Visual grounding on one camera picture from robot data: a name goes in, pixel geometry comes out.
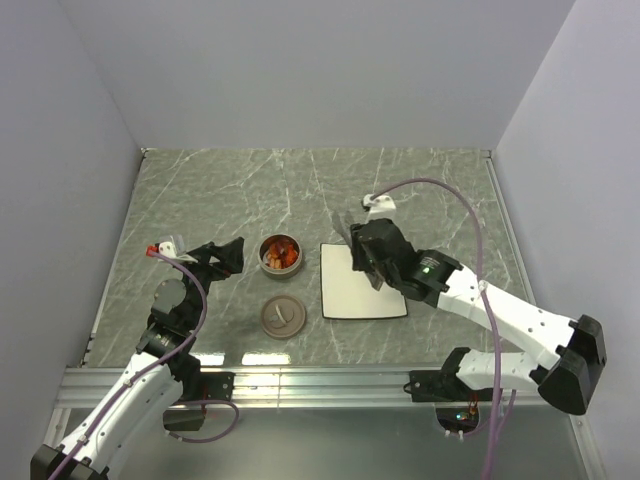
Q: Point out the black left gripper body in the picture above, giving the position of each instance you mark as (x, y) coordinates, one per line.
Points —
(212, 271)

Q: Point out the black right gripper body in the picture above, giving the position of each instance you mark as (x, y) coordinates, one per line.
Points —
(363, 261)

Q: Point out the small pork belly piece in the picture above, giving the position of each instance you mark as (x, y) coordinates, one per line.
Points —
(273, 262)

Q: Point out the orange chicken drumstick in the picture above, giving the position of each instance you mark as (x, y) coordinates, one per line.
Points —
(287, 256)

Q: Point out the beige round lid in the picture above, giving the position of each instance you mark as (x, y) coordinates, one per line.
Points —
(283, 317)

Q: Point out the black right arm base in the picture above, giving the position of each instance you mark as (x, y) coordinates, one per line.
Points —
(443, 385)

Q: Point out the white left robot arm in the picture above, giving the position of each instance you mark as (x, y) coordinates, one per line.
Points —
(97, 448)

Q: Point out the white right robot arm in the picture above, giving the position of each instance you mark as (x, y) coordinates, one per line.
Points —
(560, 358)

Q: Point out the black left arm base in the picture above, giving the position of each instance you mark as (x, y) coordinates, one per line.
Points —
(191, 411)

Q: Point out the white rectangular plate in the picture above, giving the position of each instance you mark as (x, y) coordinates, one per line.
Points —
(348, 295)

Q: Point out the beige round container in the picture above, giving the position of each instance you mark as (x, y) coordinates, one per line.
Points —
(271, 245)

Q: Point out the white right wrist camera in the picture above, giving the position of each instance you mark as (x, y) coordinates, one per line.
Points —
(380, 207)

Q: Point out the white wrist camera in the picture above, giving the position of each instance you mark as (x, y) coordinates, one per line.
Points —
(380, 207)
(171, 247)

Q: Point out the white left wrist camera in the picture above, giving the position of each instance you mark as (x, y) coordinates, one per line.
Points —
(171, 247)

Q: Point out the aluminium table edge rail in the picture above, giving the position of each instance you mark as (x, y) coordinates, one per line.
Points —
(310, 385)

